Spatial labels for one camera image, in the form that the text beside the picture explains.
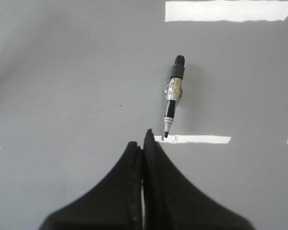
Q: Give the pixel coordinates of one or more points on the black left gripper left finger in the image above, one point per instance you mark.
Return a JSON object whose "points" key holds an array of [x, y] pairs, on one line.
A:
{"points": [[113, 204]]}

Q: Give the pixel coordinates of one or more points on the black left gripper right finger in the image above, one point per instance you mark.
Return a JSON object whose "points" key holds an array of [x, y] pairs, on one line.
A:
{"points": [[172, 202]]}

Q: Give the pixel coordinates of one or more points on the black whiteboard marker with tape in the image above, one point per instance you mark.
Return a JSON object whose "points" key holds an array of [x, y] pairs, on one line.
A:
{"points": [[173, 92]]}

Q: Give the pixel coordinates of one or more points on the white whiteboard with aluminium frame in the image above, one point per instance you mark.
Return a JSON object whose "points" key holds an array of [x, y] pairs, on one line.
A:
{"points": [[79, 79]]}

